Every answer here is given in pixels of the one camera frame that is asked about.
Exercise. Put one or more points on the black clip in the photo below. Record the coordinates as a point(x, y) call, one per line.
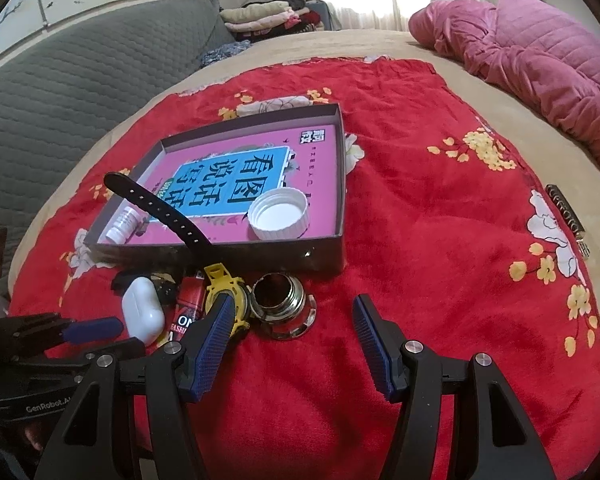
point(165, 290)

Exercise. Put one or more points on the white ribbed bottle cap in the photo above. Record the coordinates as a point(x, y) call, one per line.
point(277, 217)

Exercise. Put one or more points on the beige bed sheet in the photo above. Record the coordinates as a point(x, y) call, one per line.
point(530, 125)

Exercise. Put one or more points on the small white bottle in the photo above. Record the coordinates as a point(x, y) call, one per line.
point(122, 225)

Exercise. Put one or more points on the pink quilted jacket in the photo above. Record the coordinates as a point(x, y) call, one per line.
point(530, 45)

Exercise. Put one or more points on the white earbuds case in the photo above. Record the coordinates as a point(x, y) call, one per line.
point(140, 310)

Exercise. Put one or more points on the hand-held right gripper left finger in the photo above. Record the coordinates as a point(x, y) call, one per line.
point(215, 340)

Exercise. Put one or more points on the grey box with pink print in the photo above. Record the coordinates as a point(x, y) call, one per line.
point(320, 170)

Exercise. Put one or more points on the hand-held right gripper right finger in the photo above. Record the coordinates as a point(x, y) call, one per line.
point(372, 340)

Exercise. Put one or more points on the stack of folded clothes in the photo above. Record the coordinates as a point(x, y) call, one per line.
point(260, 15)

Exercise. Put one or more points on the red lighter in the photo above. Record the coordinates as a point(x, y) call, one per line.
point(187, 305)

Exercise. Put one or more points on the chrome metal fitting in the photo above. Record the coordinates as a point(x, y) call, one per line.
point(290, 322)

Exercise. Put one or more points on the red floral blanket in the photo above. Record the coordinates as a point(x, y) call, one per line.
point(430, 210)

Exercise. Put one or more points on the grey quilted headboard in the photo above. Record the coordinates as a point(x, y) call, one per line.
point(80, 85)

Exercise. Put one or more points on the dark patterned metal bar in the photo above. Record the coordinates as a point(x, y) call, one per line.
point(567, 215)

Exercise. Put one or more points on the blue patterned cloth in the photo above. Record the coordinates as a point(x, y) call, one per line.
point(225, 52)

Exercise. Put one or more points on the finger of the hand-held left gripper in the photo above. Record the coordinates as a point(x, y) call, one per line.
point(125, 350)
point(92, 330)

